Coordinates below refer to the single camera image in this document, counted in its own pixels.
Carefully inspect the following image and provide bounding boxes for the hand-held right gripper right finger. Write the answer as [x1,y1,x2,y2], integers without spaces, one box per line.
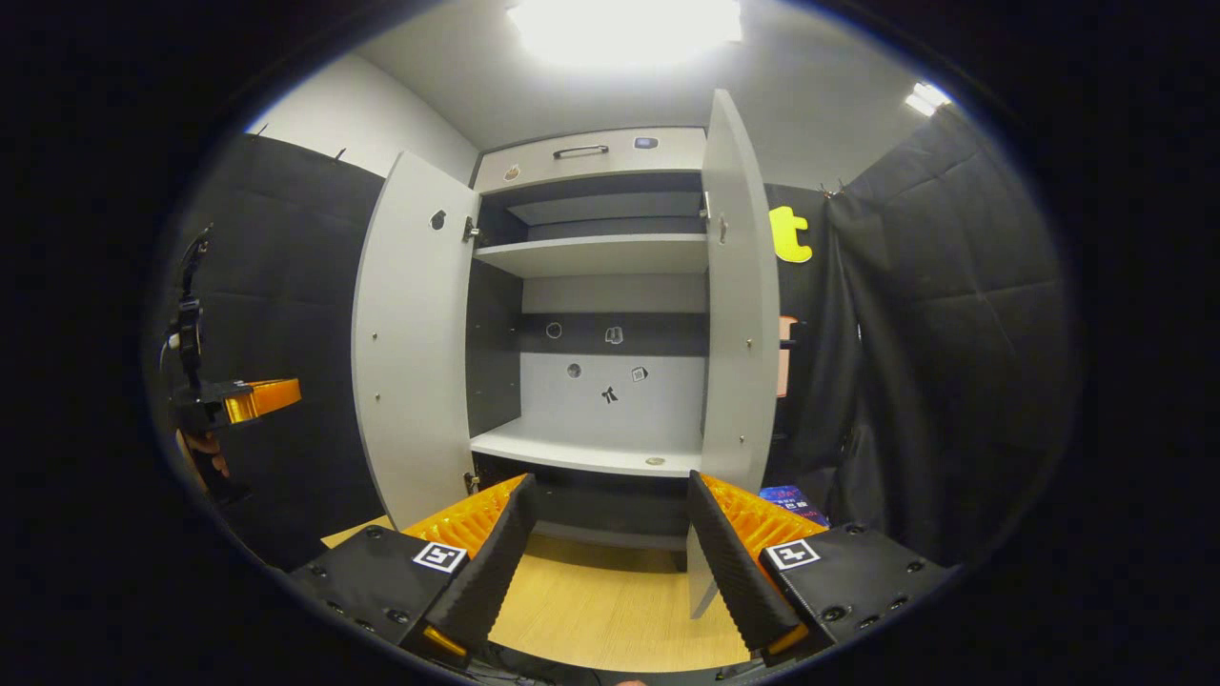
[686,470,957,658]

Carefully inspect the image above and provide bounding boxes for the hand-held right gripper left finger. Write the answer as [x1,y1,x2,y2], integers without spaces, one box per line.
[286,473,540,660]

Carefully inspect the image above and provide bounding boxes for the grey shoe cabinet door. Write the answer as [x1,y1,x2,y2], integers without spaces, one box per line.
[351,150,480,531]
[686,89,783,620]

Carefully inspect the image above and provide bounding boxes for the grey double-door shoe cabinet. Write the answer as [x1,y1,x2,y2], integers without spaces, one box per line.
[465,127,711,573]

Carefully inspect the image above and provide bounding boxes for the white cabinet shelf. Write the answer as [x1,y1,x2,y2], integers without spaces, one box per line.
[474,233,711,279]
[470,416,706,478]

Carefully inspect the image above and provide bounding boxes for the blue book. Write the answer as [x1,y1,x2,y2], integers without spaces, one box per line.
[760,484,829,528]

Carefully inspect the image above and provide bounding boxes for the black backdrop cloth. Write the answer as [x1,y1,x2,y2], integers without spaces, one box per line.
[143,103,1083,573]

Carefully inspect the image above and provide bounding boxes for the small ceiling light panel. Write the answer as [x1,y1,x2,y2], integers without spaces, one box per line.
[903,80,953,118]

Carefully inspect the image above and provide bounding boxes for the large ceiling light panel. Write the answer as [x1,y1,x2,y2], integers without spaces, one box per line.
[505,0,744,70]

